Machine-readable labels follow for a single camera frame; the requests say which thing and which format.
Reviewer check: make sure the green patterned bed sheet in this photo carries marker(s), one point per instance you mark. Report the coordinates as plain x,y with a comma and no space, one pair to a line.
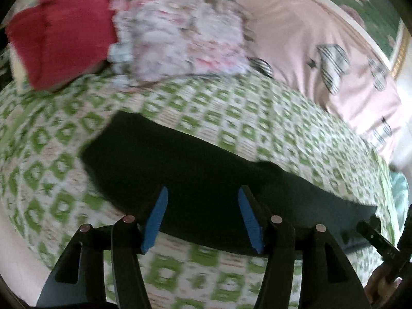
257,119

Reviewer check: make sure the black pants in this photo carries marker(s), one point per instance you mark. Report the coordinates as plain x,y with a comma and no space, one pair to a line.
193,173

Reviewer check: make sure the red fleece blanket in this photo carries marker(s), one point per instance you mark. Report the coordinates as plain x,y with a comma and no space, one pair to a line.
64,29

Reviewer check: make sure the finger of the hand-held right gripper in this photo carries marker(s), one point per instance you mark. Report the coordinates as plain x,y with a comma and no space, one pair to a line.
383,246

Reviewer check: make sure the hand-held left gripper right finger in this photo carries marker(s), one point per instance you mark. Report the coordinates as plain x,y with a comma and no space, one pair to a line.
249,219

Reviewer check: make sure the pink heart-print pillow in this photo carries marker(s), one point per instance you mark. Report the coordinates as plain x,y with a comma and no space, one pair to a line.
289,32

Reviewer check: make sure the teal cloth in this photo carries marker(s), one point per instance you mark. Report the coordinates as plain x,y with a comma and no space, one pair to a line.
399,193

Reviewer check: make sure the floral ruffled pillow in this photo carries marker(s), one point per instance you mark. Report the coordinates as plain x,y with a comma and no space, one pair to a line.
177,38

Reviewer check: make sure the person's right hand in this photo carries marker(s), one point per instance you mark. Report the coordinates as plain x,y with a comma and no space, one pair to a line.
378,285

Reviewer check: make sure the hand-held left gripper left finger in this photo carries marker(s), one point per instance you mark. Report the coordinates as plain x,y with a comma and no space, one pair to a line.
156,219

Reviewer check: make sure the cream pillow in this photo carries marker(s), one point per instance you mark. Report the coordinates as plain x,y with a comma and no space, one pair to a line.
21,74

